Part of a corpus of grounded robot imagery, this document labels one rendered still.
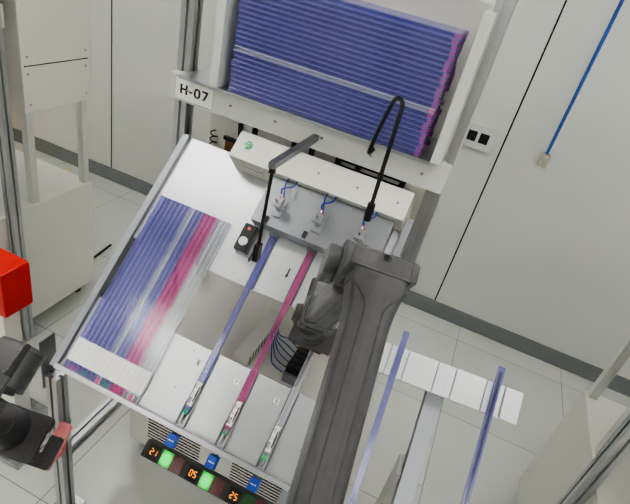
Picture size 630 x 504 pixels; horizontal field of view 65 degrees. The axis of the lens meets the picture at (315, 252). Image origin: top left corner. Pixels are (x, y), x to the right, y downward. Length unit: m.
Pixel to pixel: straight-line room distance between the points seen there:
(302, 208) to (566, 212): 1.81
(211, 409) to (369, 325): 0.81
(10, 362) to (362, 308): 0.47
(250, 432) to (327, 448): 0.77
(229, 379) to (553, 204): 2.01
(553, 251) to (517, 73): 0.94
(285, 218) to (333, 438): 0.84
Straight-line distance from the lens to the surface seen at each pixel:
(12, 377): 0.78
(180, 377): 1.31
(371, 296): 0.52
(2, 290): 1.69
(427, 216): 1.30
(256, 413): 1.25
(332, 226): 1.25
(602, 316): 3.11
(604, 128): 2.72
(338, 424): 0.50
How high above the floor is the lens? 1.76
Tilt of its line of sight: 31 degrees down
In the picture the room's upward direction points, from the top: 15 degrees clockwise
